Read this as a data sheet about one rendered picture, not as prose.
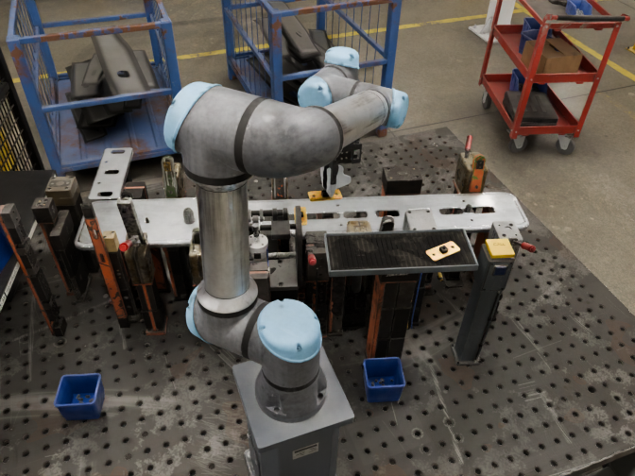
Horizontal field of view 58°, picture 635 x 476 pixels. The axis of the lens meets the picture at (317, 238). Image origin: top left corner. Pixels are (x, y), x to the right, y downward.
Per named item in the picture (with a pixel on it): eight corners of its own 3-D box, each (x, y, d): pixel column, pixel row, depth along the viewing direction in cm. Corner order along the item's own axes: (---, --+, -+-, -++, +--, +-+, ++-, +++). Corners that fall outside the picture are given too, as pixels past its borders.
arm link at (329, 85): (345, 90, 113) (366, 72, 121) (294, 77, 117) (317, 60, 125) (341, 127, 118) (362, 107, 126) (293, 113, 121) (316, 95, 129)
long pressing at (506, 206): (509, 188, 194) (511, 184, 193) (533, 232, 177) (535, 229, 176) (88, 202, 184) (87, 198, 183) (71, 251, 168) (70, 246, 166)
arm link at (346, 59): (317, 53, 124) (333, 42, 130) (315, 101, 130) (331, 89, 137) (351, 59, 121) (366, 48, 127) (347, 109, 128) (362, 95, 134)
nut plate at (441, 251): (451, 241, 148) (452, 238, 147) (460, 250, 146) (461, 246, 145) (424, 252, 145) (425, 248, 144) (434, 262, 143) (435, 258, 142)
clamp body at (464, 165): (462, 226, 223) (482, 147, 199) (472, 253, 212) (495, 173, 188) (435, 228, 222) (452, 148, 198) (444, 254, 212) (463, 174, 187)
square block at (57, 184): (102, 256, 207) (76, 175, 183) (97, 272, 201) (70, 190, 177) (79, 257, 206) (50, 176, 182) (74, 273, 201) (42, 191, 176)
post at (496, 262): (473, 344, 181) (507, 241, 152) (481, 365, 176) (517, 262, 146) (450, 346, 181) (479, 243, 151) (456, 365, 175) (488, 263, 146)
